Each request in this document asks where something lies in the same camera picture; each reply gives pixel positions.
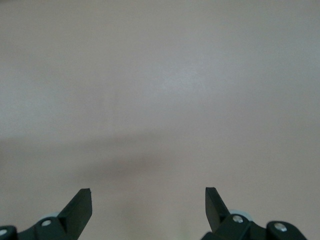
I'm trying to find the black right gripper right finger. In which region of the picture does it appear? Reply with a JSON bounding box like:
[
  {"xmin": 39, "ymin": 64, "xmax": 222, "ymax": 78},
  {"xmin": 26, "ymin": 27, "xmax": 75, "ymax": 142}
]
[{"xmin": 202, "ymin": 186, "xmax": 307, "ymax": 240}]

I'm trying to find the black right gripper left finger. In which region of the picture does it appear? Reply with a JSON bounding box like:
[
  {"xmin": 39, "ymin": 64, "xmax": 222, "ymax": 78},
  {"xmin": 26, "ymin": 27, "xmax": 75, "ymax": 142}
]
[{"xmin": 0, "ymin": 188, "xmax": 94, "ymax": 240}]

